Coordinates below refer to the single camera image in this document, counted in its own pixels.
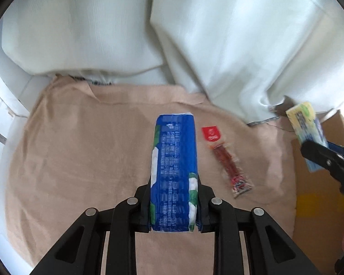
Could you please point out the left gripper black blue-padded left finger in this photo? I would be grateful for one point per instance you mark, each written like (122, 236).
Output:
(81, 248)

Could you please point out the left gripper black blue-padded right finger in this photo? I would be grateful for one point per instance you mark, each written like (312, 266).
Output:
(250, 237)

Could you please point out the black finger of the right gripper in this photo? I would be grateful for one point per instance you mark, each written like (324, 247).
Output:
(330, 158)

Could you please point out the yellow blue tissue pack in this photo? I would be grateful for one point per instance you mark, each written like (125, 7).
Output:
(305, 123)

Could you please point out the red sausage snack packet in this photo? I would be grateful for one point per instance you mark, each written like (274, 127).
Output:
(239, 183)

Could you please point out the brown cardboard box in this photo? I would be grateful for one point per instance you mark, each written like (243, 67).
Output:
(319, 221)

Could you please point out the small red sachet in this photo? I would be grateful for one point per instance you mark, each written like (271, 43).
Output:
(211, 133)

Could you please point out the pale green curtain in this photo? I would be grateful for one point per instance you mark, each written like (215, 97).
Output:
(247, 56)

